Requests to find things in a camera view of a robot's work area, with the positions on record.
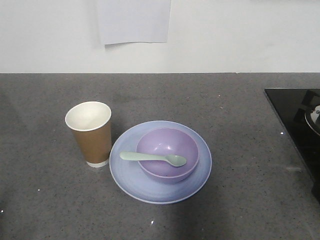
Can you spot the purple plastic bowl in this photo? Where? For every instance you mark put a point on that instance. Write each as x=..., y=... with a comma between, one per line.
x=168, y=141

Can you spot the pale green plastic spoon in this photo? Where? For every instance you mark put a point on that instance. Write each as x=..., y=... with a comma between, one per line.
x=174, y=160

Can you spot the brown paper cup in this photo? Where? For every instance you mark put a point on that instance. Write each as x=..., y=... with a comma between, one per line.
x=90, y=124

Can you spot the light blue plate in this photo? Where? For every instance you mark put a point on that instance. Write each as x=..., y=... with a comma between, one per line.
x=130, y=177

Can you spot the white paper sheet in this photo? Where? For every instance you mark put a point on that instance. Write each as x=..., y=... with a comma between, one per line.
x=133, y=21

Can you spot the black gas stove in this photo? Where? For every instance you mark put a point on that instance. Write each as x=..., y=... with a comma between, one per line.
x=299, y=111

